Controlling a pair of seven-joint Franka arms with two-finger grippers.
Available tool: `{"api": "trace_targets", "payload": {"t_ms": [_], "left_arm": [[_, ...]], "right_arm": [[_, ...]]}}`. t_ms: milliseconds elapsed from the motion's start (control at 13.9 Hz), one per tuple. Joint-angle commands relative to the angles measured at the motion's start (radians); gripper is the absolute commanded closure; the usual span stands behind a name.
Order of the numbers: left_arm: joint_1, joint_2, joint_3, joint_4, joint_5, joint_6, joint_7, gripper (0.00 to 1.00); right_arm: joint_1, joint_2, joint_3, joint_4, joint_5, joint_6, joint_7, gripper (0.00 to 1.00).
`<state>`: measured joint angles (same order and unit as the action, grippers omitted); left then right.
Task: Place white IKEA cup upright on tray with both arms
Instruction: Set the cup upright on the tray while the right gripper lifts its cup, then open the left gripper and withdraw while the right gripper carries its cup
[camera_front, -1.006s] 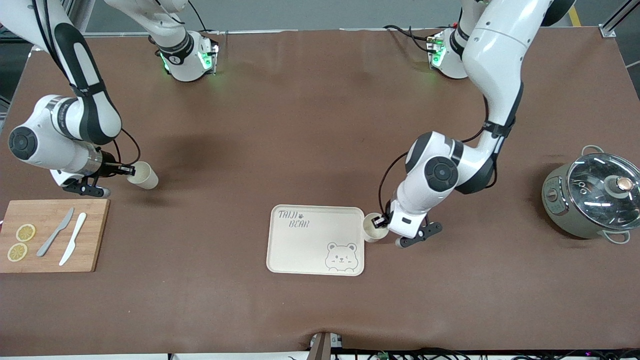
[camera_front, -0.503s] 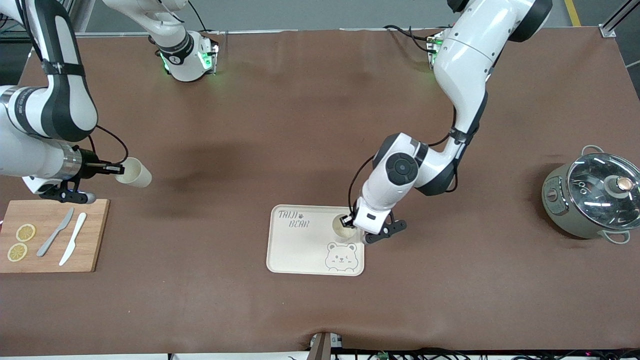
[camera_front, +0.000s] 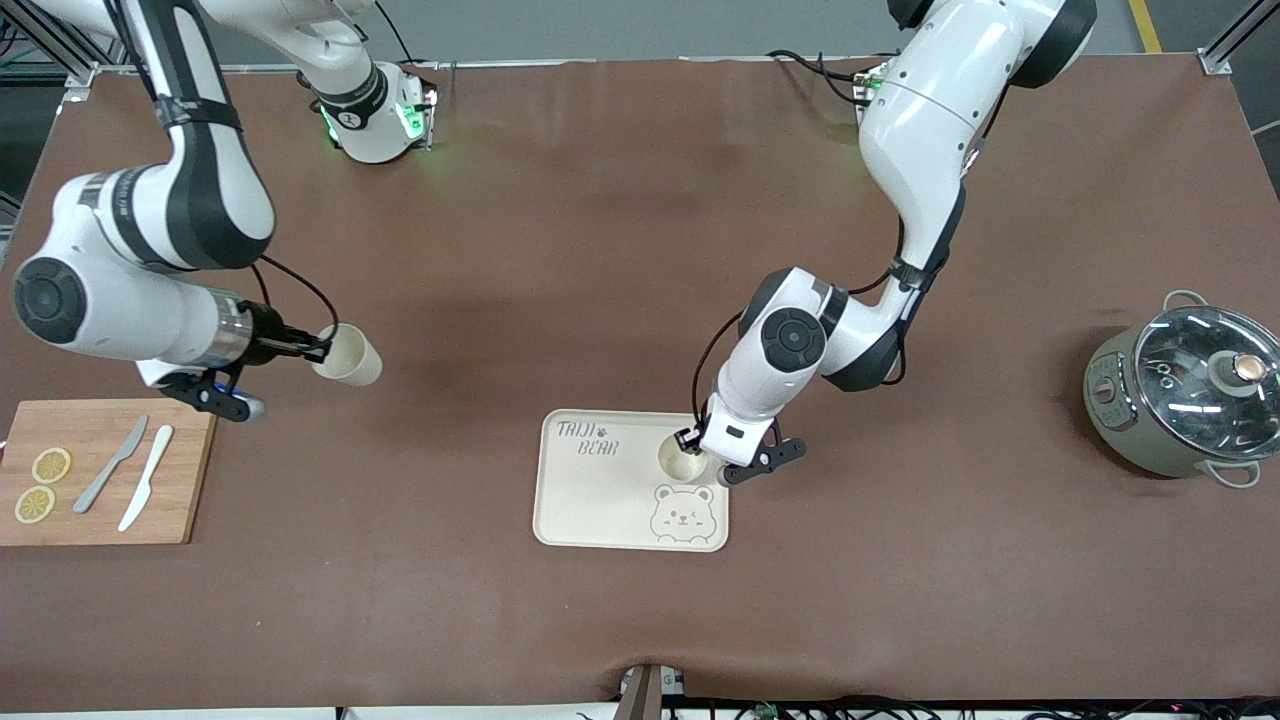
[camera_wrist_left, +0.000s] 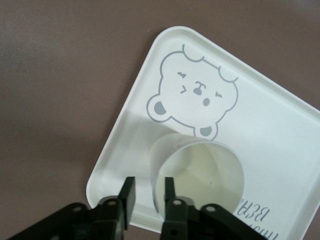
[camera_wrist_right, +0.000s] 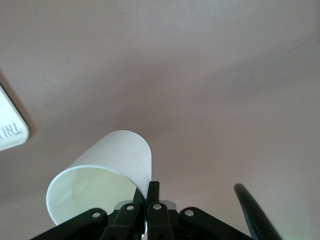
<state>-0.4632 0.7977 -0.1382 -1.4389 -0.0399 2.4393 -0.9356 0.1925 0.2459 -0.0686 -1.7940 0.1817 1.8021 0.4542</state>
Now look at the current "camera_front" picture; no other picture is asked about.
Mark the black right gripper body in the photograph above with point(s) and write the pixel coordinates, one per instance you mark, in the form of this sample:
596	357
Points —
268	335

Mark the white IKEA cup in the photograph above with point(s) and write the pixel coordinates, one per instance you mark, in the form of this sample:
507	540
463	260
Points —
355	358
683	468

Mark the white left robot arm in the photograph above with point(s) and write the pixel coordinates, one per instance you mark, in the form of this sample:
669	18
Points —
930	110

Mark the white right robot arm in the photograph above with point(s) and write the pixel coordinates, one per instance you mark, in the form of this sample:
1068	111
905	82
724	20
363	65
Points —
130	215

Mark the cream bear print tray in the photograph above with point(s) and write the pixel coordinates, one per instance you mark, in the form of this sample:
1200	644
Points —
600	500

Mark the white plastic knife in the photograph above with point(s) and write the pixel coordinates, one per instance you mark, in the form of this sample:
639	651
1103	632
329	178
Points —
148	475

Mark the grey plastic knife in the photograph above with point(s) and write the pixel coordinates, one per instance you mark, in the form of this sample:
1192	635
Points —
105	470

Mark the wooden cutting board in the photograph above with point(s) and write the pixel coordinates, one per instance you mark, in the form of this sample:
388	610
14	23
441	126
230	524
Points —
100	520

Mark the dried lemon slice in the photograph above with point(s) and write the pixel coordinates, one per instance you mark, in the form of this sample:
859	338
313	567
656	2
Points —
35	504
51	465

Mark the sage green electric cooking pot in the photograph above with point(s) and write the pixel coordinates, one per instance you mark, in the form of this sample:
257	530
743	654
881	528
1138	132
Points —
1115	420

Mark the glass pot lid with knob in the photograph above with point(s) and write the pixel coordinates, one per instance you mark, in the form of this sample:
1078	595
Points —
1190	380

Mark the metal table edge bracket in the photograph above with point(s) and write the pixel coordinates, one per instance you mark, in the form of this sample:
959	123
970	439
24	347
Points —
645	692

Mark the aluminium frame profile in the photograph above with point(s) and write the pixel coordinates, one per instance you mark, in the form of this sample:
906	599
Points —
1235	40
50	40

